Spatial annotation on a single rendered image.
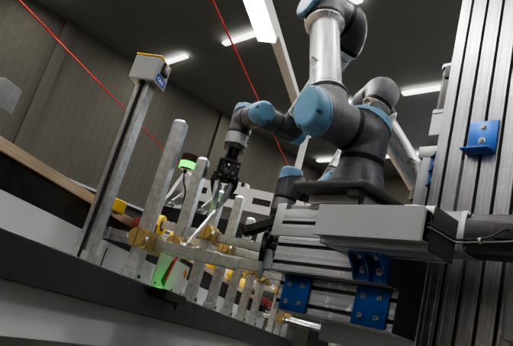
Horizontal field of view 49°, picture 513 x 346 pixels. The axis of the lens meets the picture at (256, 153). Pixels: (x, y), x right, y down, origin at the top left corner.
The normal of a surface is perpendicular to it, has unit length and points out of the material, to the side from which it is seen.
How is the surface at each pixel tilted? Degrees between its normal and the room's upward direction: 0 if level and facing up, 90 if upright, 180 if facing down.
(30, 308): 90
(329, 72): 71
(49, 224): 90
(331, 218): 90
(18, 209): 90
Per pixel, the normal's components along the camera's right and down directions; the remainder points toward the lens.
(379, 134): 0.49, -0.15
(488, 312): -0.69, -0.40
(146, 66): -0.21, -0.37
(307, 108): -0.83, -0.26
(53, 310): 0.94, 0.18
